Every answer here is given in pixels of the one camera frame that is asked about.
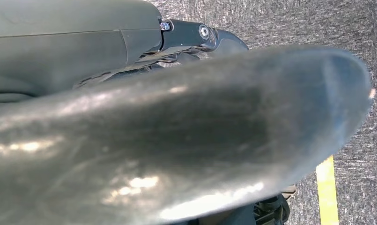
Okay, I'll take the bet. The yellow floor tape square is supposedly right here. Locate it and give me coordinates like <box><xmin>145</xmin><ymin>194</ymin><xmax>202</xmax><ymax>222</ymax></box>
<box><xmin>315</xmin><ymin>155</ymin><xmax>340</xmax><ymax>225</ymax></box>

